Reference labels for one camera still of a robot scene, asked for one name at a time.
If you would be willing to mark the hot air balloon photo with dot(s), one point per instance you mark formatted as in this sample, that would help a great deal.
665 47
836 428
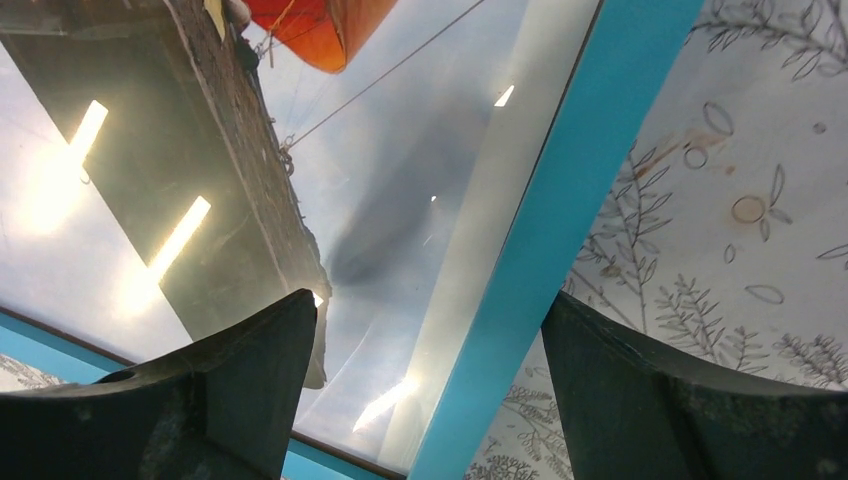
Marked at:
144 203

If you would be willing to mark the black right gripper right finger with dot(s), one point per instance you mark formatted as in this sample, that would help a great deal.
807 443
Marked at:
632 407

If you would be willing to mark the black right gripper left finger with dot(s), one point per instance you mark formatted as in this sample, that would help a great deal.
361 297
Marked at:
220 408

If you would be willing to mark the blue wooden picture frame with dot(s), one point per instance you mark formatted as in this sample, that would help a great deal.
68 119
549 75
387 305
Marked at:
442 293

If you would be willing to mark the floral patterned table mat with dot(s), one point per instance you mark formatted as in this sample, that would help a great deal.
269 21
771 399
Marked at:
724 230

